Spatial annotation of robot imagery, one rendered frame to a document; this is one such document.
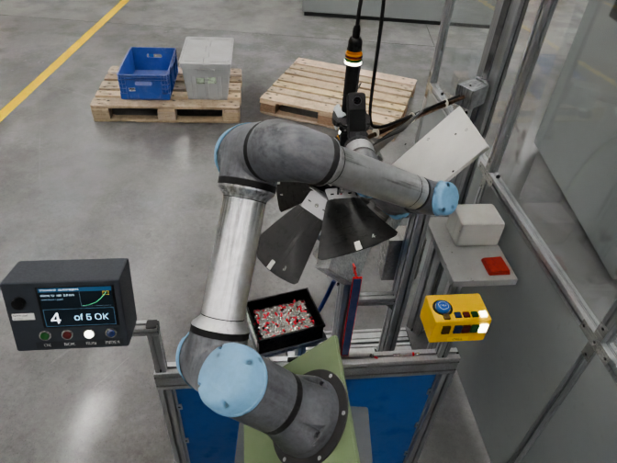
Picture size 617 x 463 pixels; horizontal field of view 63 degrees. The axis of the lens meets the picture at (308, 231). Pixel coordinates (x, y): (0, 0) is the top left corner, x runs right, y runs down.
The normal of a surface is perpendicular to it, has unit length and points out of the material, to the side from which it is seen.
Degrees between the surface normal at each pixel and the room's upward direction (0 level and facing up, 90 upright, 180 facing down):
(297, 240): 43
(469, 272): 0
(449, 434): 0
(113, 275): 15
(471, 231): 90
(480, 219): 0
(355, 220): 9
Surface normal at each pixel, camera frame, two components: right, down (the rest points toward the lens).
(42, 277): 0.03, -0.90
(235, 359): -0.58, -0.50
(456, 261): 0.06, -0.76
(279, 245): -0.37, -0.18
